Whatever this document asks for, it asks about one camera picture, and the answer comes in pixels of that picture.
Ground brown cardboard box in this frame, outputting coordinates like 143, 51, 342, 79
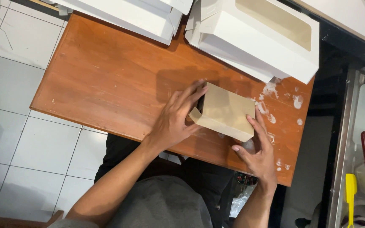
188, 82, 256, 143

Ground person's black trousers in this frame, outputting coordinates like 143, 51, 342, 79
94, 133, 234, 228

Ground person's left hand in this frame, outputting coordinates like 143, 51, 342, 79
144, 79, 208, 152

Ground person's grey shirt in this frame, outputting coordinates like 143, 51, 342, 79
47, 175, 214, 228

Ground yellow handled tool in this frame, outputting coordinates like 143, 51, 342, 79
345, 173, 358, 228

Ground stack of white flat boxes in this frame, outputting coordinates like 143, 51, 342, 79
47, 0, 194, 46

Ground clear plastic bag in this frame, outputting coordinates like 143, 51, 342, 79
229, 172, 260, 219

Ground glass display cabinet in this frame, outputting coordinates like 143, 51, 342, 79
326, 66, 365, 228

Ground person's right hand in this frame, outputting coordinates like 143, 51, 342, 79
232, 105, 278, 188

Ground white countertop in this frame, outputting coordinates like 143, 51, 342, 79
292, 0, 365, 52

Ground stack of white window boxes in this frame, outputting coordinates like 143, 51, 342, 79
184, 0, 320, 85

